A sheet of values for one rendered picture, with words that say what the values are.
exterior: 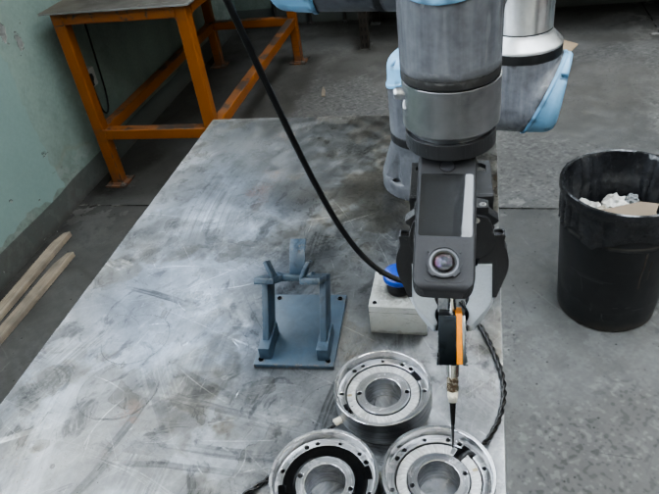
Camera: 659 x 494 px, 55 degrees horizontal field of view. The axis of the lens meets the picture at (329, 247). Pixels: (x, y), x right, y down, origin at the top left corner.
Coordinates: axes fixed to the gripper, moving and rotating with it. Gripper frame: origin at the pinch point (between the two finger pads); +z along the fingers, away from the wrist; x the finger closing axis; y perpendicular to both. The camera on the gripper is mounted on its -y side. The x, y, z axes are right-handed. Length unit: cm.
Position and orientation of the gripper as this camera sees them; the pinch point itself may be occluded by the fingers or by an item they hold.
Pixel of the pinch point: (451, 324)
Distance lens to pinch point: 61.7
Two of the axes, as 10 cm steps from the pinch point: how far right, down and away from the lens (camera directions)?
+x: -9.8, 0.1, 1.9
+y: 1.4, -6.1, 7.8
